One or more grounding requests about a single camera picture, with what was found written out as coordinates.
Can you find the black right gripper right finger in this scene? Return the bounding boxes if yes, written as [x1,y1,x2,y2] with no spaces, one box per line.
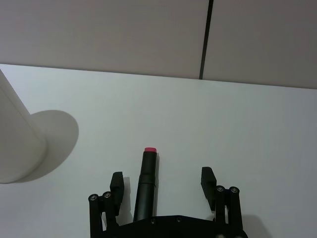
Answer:
[201,167,245,230]

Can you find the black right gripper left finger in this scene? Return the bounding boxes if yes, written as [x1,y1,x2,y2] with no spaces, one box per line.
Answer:
[88,171,126,238]

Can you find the black cylinder with pink tip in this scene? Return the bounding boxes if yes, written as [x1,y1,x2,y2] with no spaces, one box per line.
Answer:
[133,147,159,222]

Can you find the cream vacuum bottle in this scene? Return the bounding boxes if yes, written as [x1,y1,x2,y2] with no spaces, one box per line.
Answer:
[0,68,80,185]

